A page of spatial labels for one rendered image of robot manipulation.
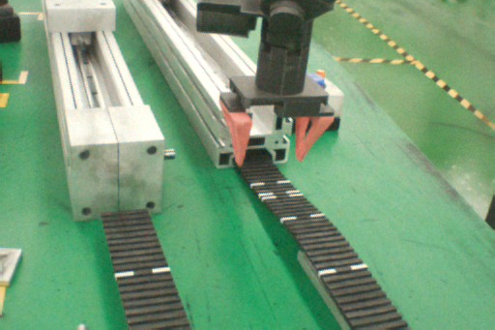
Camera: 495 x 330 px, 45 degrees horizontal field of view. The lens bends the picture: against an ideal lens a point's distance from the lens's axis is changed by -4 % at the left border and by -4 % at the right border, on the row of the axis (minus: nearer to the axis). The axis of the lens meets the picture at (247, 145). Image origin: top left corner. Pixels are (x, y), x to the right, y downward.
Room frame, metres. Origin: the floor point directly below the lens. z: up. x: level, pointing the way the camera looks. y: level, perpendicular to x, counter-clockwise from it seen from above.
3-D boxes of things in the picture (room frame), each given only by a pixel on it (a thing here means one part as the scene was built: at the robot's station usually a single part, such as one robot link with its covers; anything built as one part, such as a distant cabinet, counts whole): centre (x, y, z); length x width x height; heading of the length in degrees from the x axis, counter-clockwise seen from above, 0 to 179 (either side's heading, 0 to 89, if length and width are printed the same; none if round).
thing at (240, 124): (0.66, 0.00, 0.86); 0.07 x 0.07 x 0.09; 22
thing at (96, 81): (1.02, 0.32, 0.82); 0.80 x 0.10 x 0.09; 22
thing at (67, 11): (1.02, 0.32, 0.87); 0.16 x 0.11 x 0.07; 22
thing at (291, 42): (0.67, -0.02, 1.00); 0.07 x 0.06 x 0.07; 87
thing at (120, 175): (0.61, 0.14, 0.83); 0.12 x 0.09 x 0.10; 112
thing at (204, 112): (1.09, 0.14, 0.82); 0.80 x 0.10 x 0.09; 22
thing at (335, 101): (0.88, -0.08, 0.81); 0.10 x 0.08 x 0.06; 112
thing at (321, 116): (0.68, -0.05, 0.86); 0.07 x 0.07 x 0.09; 22
